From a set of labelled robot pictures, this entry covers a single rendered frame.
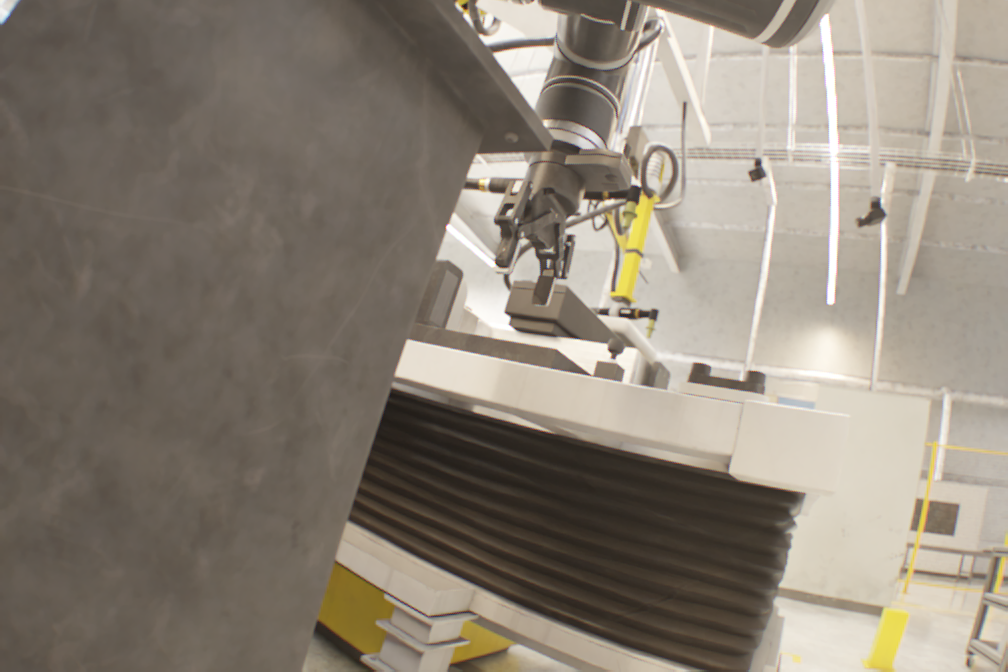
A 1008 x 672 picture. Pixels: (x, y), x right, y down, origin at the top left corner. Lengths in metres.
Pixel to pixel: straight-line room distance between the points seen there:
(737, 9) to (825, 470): 0.48
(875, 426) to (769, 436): 5.06
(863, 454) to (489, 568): 4.83
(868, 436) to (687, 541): 4.77
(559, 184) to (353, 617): 1.27
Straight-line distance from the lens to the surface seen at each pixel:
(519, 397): 0.78
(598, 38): 0.67
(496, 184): 1.46
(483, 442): 1.16
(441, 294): 1.02
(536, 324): 1.25
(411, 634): 1.10
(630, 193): 1.32
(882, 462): 5.68
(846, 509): 5.61
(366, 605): 1.55
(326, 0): 0.27
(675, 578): 1.00
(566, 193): 0.63
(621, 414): 0.71
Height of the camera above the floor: 0.71
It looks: 16 degrees up
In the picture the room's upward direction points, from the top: 18 degrees clockwise
